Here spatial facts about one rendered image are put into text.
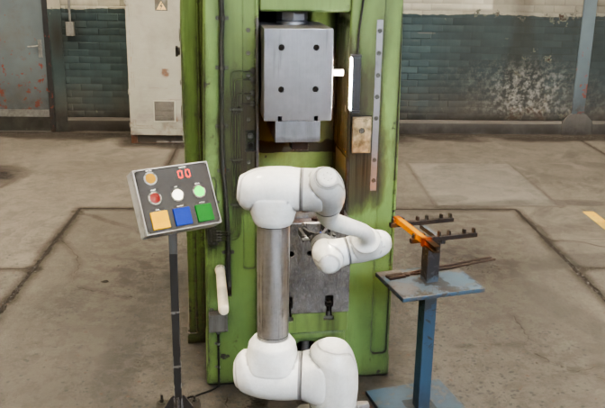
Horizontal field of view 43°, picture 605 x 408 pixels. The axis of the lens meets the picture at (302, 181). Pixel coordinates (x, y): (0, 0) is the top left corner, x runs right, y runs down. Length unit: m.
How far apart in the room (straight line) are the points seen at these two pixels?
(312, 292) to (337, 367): 1.15
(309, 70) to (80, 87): 6.56
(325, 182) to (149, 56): 6.70
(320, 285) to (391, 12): 1.28
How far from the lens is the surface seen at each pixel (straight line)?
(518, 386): 4.10
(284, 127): 3.34
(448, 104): 9.66
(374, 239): 2.72
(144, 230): 3.16
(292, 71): 3.30
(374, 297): 3.84
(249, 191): 2.25
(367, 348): 3.95
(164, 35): 8.74
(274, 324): 2.40
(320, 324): 3.62
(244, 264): 3.67
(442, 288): 3.42
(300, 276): 3.50
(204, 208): 3.25
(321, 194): 2.22
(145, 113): 8.90
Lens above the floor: 2.03
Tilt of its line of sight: 16 degrees down
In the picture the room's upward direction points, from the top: 1 degrees clockwise
